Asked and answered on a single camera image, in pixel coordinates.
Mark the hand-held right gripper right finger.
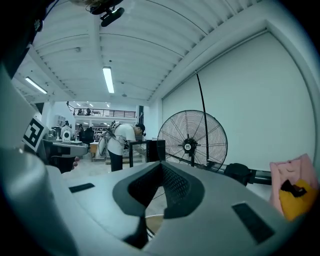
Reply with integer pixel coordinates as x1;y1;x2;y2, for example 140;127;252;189
144;160;309;256

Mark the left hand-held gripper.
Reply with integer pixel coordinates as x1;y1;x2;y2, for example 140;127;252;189
21;116;90;174

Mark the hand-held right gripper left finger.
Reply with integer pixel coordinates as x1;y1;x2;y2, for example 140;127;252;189
46;160;163;256

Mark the black mezzanine railing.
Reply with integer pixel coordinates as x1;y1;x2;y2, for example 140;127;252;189
66;100;137;119

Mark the round beige basket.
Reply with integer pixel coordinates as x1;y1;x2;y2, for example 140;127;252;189
144;214;165;239

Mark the ceiling light tube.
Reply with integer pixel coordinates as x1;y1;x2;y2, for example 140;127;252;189
102;65;116;94
24;76;49;95

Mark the pink blanket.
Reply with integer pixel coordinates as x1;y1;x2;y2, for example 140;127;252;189
269;153;320;221

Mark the person's black shirt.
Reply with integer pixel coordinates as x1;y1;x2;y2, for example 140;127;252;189
0;0;59;79

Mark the black table frame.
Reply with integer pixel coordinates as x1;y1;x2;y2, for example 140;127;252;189
128;139;167;169

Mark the black pedestal fan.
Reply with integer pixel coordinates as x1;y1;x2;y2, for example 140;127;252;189
156;109;229;174

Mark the black head-mounted camera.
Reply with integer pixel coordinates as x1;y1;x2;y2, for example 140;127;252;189
85;0;126;28

